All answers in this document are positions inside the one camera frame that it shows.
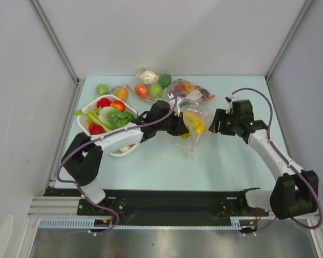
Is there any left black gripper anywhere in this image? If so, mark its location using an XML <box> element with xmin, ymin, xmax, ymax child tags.
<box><xmin>156</xmin><ymin>110</ymin><xmax>188</xmax><ymax>137</ymax></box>

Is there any yellow banana bunch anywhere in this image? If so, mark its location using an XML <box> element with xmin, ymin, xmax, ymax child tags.
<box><xmin>181</xmin><ymin>111</ymin><xmax>206</xmax><ymax>139</ymax></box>

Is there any clear zip bag pink seal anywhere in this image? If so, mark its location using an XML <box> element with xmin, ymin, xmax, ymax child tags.
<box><xmin>169</xmin><ymin>104</ymin><xmax>214</xmax><ymax>155</ymax></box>

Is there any green lettuce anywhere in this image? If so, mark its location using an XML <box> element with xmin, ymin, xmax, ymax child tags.
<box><xmin>98</xmin><ymin>106</ymin><xmax>135</xmax><ymax>130</ymax></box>

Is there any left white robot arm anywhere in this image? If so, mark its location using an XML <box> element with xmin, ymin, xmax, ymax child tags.
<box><xmin>57</xmin><ymin>98</ymin><xmax>189</xmax><ymax>215</ymax></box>

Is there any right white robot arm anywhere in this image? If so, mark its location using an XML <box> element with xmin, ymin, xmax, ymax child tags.
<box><xmin>209</xmin><ymin>97</ymin><xmax>319</xmax><ymax>220</ymax></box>

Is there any zip bag with dark fruits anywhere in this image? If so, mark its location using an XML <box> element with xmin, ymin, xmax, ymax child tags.
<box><xmin>166</xmin><ymin>79</ymin><xmax>215</xmax><ymax>104</ymax></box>

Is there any zip bag with vegetables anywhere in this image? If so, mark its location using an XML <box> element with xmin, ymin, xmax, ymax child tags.
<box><xmin>126</xmin><ymin>68</ymin><xmax>172</xmax><ymax>102</ymax></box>

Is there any orange mango in bag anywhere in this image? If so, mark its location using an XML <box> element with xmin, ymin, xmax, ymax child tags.
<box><xmin>115</xmin><ymin>87</ymin><xmax>129</xmax><ymax>101</ymax></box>

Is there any orange persimmon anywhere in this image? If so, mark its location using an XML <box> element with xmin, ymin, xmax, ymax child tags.
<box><xmin>110</xmin><ymin>100</ymin><xmax>125</xmax><ymax>112</ymax></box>

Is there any red bell pepper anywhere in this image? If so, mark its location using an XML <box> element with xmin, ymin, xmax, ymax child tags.
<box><xmin>96</xmin><ymin>98</ymin><xmax>111</xmax><ymax>109</ymax></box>

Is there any green apple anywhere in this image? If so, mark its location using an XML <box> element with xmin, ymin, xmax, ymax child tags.
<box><xmin>96</xmin><ymin>83</ymin><xmax>109</xmax><ymax>96</ymax></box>

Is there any green celery stalk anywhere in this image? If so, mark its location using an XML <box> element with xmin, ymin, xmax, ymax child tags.
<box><xmin>74</xmin><ymin>107</ymin><xmax>111</xmax><ymax>134</ymax></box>

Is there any white plastic basket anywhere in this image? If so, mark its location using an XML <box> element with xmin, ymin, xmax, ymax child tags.
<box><xmin>77</xmin><ymin>94</ymin><xmax>144</xmax><ymax>157</ymax></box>

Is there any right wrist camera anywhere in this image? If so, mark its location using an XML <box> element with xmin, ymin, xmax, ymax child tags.
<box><xmin>225</xmin><ymin>95</ymin><xmax>237</xmax><ymax>105</ymax></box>

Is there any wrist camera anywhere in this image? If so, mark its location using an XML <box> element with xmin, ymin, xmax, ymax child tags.
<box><xmin>168</xmin><ymin>92</ymin><xmax>185</xmax><ymax>116</ymax></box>
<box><xmin>225</xmin><ymin>95</ymin><xmax>237</xmax><ymax>105</ymax></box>

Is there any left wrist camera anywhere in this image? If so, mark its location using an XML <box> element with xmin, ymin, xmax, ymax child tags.
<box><xmin>168</xmin><ymin>92</ymin><xmax>185</xmax><ymax>116</ymax></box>

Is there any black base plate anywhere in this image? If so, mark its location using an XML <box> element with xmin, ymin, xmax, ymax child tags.
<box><xmin>43</xmin><ymin>186</ymin><xmax>270</xmax><ymax>226</ymax></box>

